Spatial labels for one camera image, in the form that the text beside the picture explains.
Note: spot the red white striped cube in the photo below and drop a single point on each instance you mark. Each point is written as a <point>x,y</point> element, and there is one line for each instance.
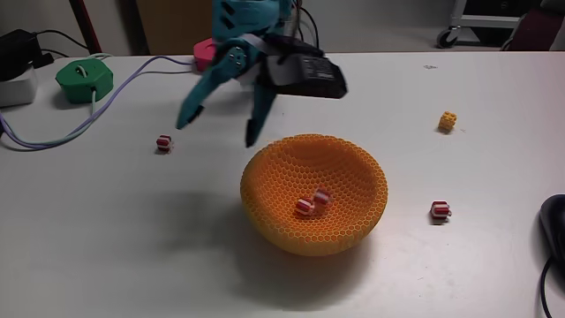
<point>164,143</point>
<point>321,196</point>
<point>305,206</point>
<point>440,209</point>

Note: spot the yellow honeycomb basket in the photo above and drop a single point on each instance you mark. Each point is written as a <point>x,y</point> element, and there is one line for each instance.
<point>344,176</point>

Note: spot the yellow studded cube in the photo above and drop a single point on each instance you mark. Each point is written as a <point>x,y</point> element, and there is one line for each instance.
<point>447,120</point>

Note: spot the pink octagonal box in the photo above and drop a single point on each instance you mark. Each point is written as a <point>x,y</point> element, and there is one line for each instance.
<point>204,55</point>

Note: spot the brown wooden panel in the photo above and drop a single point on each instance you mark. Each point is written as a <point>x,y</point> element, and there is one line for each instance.
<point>176,24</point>

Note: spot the green octagonal box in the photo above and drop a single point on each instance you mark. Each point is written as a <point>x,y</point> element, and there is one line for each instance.
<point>84,81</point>

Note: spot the red pole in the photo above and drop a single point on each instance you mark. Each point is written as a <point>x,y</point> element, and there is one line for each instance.
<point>86,26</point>

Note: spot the white box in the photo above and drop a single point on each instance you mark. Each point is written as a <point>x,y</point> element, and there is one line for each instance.
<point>15,90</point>

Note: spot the black power adapter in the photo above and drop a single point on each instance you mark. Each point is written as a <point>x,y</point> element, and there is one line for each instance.
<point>17,53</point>

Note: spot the white rolling cart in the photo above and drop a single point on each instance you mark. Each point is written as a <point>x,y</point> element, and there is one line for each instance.
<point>485,21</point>

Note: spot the dark red chair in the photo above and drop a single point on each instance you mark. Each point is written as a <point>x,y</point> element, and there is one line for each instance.
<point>536,31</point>

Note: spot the black computer mouse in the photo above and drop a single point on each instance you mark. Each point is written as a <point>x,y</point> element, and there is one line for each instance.
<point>555,225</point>

